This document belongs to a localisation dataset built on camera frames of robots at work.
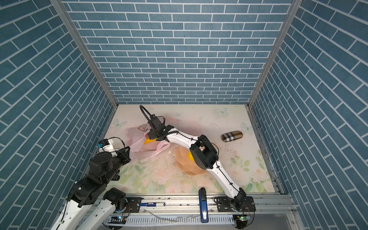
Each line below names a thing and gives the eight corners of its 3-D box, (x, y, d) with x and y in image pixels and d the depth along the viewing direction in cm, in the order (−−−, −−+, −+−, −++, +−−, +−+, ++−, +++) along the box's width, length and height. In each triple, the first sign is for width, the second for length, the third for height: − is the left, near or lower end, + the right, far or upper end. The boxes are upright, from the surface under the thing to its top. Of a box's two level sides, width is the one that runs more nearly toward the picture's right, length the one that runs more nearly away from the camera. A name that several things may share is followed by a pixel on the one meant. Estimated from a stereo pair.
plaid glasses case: (223, 143, 100) (224, 141, 97) (220, 136, 103) (220, 134, 101) (243, 138, 103) (244, 135, 100) (239, 132, 106) (240, 129, 104)
